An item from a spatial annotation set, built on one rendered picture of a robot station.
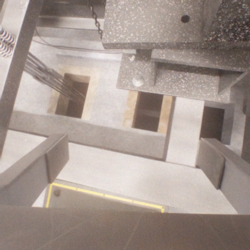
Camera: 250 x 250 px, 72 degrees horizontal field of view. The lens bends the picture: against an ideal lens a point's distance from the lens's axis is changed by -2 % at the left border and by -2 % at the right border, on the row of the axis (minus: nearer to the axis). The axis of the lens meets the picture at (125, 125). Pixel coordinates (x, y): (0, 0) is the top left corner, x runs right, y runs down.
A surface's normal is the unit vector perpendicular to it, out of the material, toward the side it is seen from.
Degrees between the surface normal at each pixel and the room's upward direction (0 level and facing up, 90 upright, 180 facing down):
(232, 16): 90
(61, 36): 0
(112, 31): 0
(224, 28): 90
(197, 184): 0
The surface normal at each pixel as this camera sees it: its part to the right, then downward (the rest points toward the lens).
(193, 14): -0.15, -0.14
